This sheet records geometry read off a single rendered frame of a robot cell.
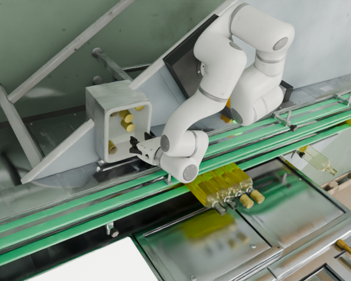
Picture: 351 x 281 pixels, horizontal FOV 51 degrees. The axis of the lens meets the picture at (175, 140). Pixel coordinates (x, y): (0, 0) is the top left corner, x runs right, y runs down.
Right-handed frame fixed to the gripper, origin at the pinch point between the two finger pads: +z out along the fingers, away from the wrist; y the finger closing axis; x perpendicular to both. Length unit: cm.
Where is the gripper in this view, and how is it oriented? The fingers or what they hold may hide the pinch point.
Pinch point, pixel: (140, 139)
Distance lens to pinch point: 125.0
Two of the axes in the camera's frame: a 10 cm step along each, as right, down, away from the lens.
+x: -0.4, -9.1, -4.2
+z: -5.6, -3.3, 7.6
